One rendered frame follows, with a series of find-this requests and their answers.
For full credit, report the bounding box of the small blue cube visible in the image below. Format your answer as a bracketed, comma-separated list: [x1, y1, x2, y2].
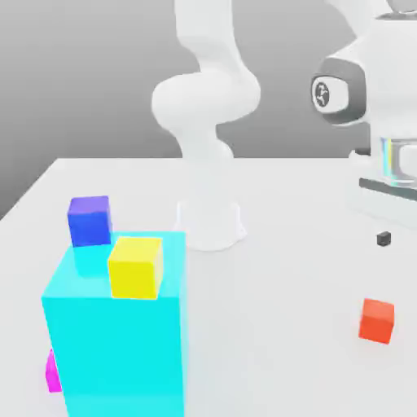
[67, 195, 112, 248]

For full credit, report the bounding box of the small orange cube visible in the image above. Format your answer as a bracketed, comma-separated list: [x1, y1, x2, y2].
[358, 297, 396, 345]

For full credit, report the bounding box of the large cyan box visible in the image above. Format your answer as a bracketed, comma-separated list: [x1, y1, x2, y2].
[41, 230, 188, 417]

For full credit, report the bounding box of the small yellow cube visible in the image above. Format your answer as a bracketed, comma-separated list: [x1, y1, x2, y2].
[108, 236, 165, 301]

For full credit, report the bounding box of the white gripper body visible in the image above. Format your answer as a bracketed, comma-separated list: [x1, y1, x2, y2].
[345, 177, 417, 233]

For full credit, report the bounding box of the small magenta cube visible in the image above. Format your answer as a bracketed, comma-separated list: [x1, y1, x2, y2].
[45, 348, 64, 394]

